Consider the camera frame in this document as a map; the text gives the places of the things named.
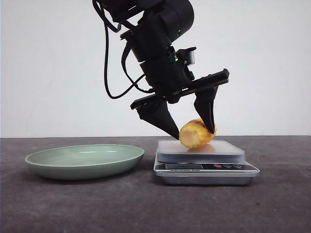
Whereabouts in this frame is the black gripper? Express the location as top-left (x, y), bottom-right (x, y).
top-left (131, 59), bottom-right (229, 139)

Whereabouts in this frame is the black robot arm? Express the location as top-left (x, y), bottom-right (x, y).
top-left (92, 0), bottom-right (229, 138)

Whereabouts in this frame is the silver digital kitchen scale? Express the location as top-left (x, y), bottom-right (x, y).
top-left (154, 140), bottom-right (260, 185)

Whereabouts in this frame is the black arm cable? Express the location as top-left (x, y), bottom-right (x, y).
top-left (91, 0), bottom-right (156, 100)

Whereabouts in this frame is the yellow corn cob piece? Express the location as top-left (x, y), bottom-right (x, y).
top-left (179, 118), bottom-right (217, 149)

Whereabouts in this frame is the green shallow plate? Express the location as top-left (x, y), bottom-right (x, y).
top-left (25, 144), bottom-right (145, 181)

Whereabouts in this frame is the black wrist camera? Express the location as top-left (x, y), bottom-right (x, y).
top-left (176, 47), bottom-right (196, 66)

